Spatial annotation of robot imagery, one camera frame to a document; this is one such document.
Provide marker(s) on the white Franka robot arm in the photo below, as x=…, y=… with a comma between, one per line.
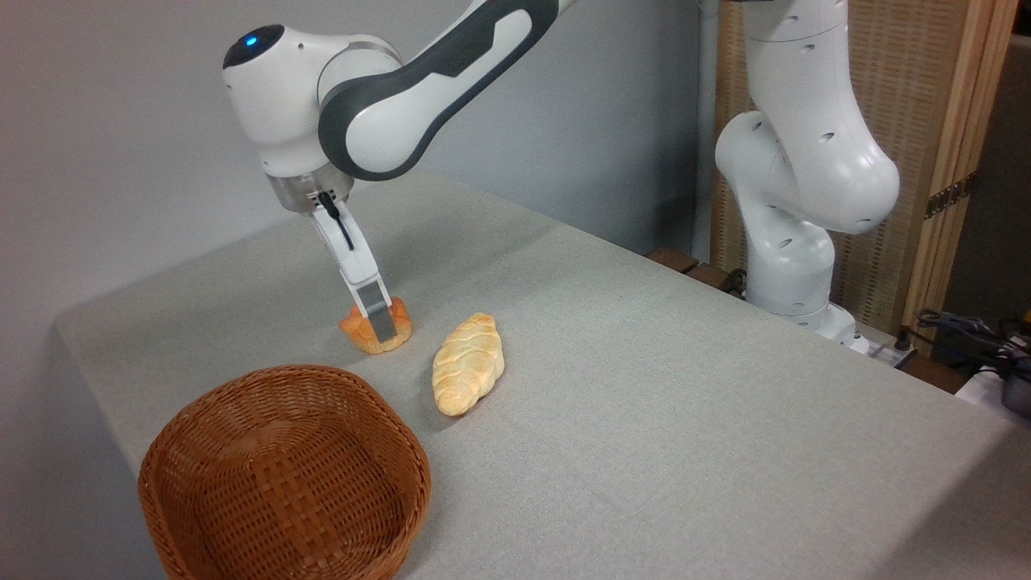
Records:
x=805, y=161

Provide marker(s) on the brown wooden block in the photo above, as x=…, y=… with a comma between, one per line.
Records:
x=672, y=259

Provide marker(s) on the wooden woven folding screen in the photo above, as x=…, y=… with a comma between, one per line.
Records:
x=918, y=97

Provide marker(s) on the brass screen hinge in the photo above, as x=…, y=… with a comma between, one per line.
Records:
x=950, y=196

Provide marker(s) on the pale braided bread loaf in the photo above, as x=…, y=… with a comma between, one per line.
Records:
x=467, y=366

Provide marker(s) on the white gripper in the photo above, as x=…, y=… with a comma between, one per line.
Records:
x=354, y=262

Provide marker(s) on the orange round bread roll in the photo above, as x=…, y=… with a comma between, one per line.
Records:
x=395, y=334

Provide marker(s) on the brown wicker basket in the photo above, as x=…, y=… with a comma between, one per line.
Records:
x=282, y=483

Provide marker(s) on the dark grey round device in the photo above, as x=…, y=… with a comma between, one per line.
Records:
x=1019, y=396

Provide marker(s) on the grey tablecloth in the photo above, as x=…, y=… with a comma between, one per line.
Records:
x=685, y=419

